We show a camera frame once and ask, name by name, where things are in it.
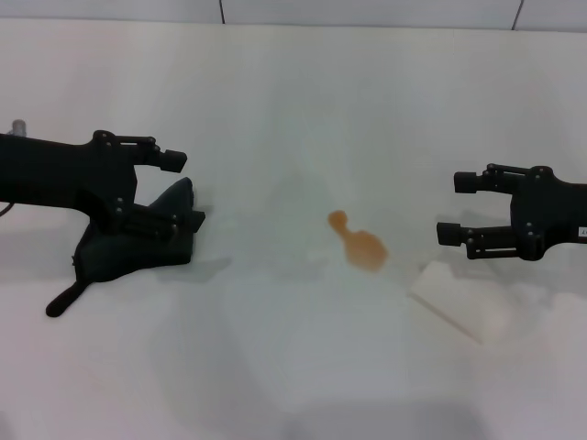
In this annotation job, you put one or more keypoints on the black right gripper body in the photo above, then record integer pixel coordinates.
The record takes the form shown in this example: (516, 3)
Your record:
(555, 211)

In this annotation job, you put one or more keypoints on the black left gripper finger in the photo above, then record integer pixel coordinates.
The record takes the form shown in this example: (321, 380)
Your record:
(172, 160)
(147, 224)

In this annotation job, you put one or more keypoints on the white paper cup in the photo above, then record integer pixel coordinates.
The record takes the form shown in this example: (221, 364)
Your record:
(451, 298)

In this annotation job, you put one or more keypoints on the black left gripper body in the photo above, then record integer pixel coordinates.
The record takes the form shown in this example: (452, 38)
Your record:
(55, 174)

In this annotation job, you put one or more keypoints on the dark blue rag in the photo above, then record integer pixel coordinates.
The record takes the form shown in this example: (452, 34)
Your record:
(114, 261)

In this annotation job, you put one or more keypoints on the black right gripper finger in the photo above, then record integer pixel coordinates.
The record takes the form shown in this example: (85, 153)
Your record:
(451, 234)
(468, 182)

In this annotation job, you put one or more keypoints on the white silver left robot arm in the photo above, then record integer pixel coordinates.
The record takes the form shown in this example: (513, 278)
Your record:
(19, 128)

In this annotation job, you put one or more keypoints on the orange brown liquid stain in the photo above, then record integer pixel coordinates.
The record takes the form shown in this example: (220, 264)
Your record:
(364, 252)

